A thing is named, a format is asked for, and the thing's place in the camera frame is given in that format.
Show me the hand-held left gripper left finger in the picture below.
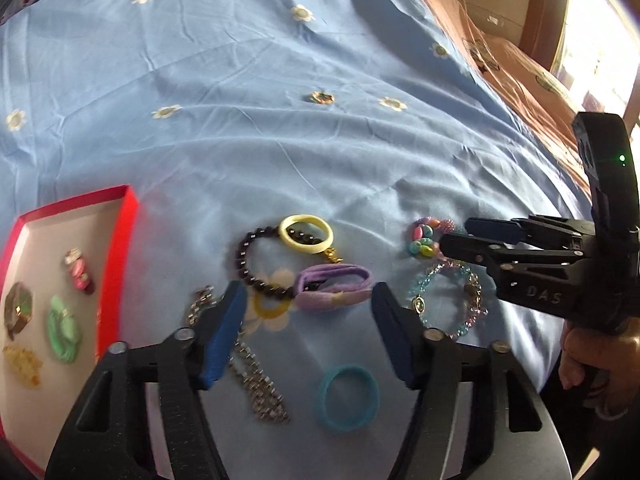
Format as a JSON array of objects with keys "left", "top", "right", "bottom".
[{"left": 47, "top": 280, "right": 248, "bottom": 480}]

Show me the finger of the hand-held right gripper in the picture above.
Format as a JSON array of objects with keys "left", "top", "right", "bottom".
[
  {"left": 439, "top": 231, "right": 586, "bottom": 281},
  {"left": 464, "top": 215, "right": 591, "bottom": 252}
]

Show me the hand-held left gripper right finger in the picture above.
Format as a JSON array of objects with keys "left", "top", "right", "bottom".
[{"left": 371, "top": 281, "right": 573, "bottom": 480}]

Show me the colourful bead bracelet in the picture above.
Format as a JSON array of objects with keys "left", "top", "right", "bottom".
[{"left": 410, "top": 216, "right": 468, "bottom": 260}]

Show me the blue crystal bead bracelet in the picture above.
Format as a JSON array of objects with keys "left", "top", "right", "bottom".
[{"left": 411, "top": 259, "right": 486, "bottom": 343}]

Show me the silver chain necklace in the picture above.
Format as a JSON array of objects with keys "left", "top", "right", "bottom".
[{"left": 186, "top": 285, "right": 291, "bottom": 425}]

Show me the purple hair tie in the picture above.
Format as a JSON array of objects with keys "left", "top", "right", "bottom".
[{"left": 294, "top": 263, "right": 375, "bottom": 311}]

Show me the dark bead bracelet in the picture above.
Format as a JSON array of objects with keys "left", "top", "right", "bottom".
[{"left": 236, "top": 227, "right": 346, "bottom": 301}]

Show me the teal hair band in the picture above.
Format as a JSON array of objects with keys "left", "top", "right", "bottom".
[{"left": 315, "top": 365, "right": 381, "bottom": 432}]

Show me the pale yellow bangle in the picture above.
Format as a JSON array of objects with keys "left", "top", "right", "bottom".
[{"left": 278, "top": 214, "right": 335, "bottom": 255}]

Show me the red cardboard box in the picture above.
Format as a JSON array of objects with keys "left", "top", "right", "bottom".
[{"left": 0, "top": 185, "right": 140, "bottom": 476}]

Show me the person's right hand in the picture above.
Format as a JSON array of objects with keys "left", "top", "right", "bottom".
[{"left": 557, "top": 317, "right": 640, "bottom": 418}]

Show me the brown blanket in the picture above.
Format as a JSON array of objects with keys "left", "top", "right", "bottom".
[{"left": 400, "top": 0, "right": 596, "bottom": 201}]

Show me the bright window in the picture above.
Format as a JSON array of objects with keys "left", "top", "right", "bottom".
[{"left": 550, "top": 0, "right": 640, "bottom": 126}]

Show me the yellow hair claw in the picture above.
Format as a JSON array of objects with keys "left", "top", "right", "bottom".
[{"left": 2, "top": 344, "right": 43, "bottom": 388}]

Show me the gold wristwatch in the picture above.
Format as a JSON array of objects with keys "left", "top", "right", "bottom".
[{"left": 2, "top": 282, "right": 36, "bottom": 341}]

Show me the blue flowered bedsheet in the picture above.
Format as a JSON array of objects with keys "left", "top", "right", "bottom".
[{"left": 0, "top": 0, "right": 601, "bottom": 480}]

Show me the green hair tie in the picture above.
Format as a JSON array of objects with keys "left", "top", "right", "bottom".
[{"left": 46, "top": 296, "right": 83, "bottom": 363}]

